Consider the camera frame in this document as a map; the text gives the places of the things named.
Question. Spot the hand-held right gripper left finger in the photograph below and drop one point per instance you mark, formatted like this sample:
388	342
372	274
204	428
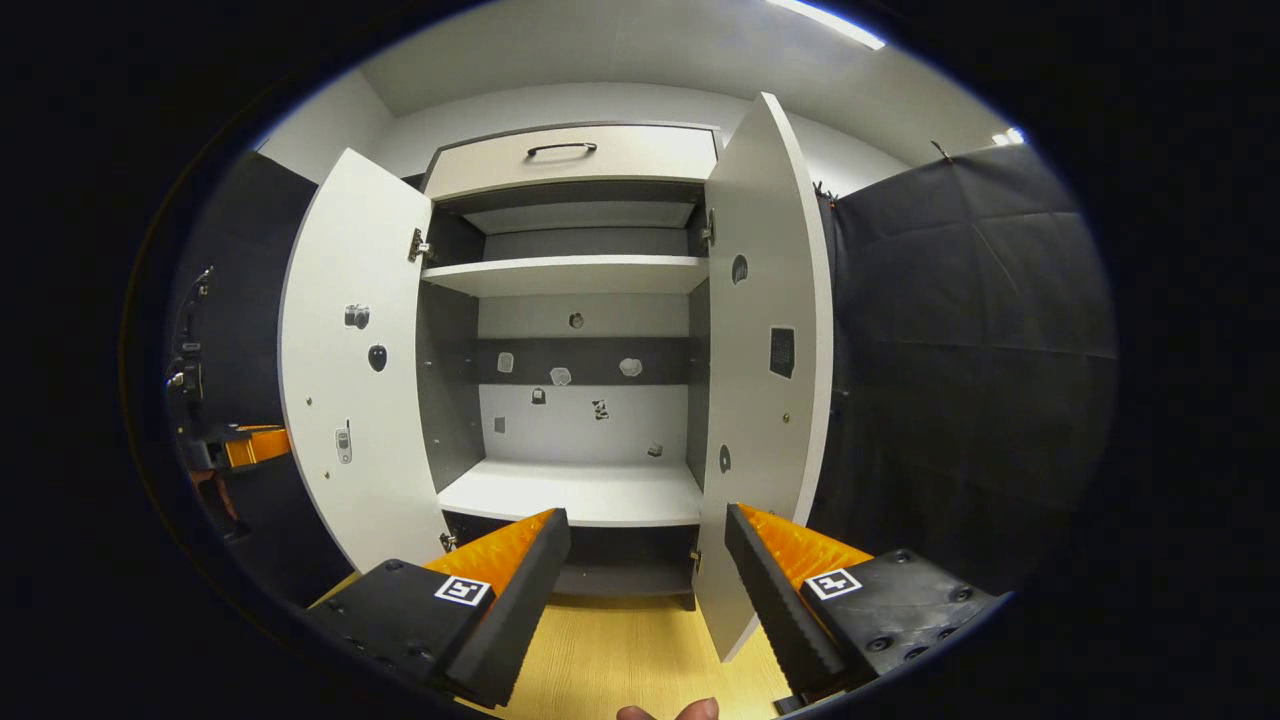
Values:
500	620

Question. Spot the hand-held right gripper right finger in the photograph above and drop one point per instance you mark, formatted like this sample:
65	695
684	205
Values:
775	600

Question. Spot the long ceiling light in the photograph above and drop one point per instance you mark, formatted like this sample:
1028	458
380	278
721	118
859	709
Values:
825	22

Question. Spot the white cabinet shelf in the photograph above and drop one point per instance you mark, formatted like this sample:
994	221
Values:
580	492
570	275

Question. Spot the beige cabinet door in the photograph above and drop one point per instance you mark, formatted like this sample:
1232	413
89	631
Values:
760	420
340	380

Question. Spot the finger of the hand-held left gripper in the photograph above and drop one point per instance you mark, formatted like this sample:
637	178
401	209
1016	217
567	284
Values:
258	446

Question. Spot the small ceiling light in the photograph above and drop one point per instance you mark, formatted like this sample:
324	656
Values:
1008	136

